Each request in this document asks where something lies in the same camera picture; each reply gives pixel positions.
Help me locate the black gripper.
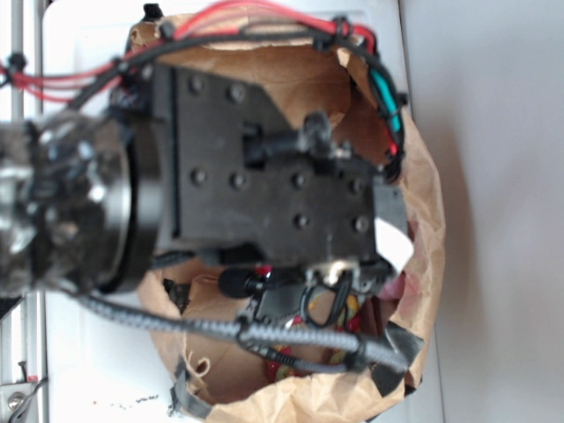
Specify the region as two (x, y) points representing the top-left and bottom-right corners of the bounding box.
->
(151, 63), (409, 325)

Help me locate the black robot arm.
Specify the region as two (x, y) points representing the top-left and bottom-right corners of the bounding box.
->
(1, 63), (414, 323)

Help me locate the small black microphone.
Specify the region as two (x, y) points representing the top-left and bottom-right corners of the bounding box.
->
(218, 269), (264, 299)

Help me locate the brown paper bag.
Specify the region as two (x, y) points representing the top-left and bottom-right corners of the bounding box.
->
(138, 41), (446, 422)

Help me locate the pink plush bunny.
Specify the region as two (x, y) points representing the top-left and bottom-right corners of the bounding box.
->
(375, 218), (415, 300)

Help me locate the white plastic tray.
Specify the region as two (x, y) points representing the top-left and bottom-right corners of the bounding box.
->
(41, 0), (447, 423)

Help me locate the multicolour twisted rope toy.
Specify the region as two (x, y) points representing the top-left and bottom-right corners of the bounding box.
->
(263, 295), (365, 382)

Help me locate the grey braided cable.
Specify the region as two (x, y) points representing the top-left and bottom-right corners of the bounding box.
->
(65, 290), (409, 375)

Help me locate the red wire bundle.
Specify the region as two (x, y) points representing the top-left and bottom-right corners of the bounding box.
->
(0, 0), (406, 160)

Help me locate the aluminium frame rail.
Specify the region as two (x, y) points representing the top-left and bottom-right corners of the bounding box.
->
(0, 0), (48, 423)

